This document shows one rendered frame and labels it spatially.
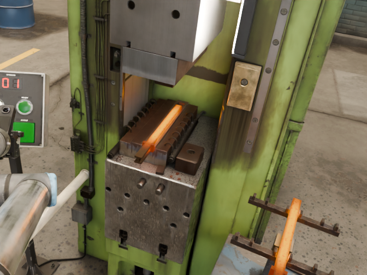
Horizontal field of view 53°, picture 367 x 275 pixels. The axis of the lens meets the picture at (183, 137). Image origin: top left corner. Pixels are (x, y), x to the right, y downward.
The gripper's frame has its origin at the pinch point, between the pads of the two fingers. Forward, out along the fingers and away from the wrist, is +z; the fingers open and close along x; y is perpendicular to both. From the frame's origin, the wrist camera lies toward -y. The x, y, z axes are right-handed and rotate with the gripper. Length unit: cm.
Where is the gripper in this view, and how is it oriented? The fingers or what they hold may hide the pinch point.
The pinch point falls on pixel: (16, 132)
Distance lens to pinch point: 138.0
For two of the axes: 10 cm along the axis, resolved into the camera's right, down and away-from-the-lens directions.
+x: 9.9, 0.4, 1.6
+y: -0.5, 10.0, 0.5
